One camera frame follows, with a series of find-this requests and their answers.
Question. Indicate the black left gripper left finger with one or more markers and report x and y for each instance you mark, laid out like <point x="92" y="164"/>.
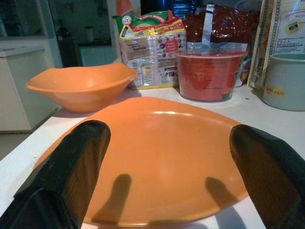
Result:
<point x="59" y="179"/>

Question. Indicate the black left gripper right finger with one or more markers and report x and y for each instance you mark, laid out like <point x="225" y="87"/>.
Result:
<point x="274" y="181"/>

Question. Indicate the orange plate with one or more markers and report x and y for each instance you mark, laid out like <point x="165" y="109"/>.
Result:
<point x="162" y="148"/>

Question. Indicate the orange bowl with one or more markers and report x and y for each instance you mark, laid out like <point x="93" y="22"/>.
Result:
<point x="81" y="88"/>

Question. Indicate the white floor cabinet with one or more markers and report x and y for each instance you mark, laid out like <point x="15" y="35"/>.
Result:
<point x="19" y="90"/>

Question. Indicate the pale green mug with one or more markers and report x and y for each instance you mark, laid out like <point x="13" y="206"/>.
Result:
<point x="286" y="81"/>

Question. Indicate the red cup noodle tub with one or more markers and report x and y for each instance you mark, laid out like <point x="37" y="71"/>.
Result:
<point x="209" y="76"/>

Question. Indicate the cream rice bag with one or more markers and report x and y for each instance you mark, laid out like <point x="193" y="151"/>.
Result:
<point x="274" y="31"/>

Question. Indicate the instant noodle multipack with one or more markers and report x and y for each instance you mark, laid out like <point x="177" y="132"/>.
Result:
<point x="152" y="52"/>

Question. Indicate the dark red snack bag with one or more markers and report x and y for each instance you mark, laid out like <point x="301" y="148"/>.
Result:
<point x="228" y="26"/>

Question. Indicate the orange plastic object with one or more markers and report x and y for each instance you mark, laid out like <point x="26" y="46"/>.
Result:
<point x="124" y="6"/>

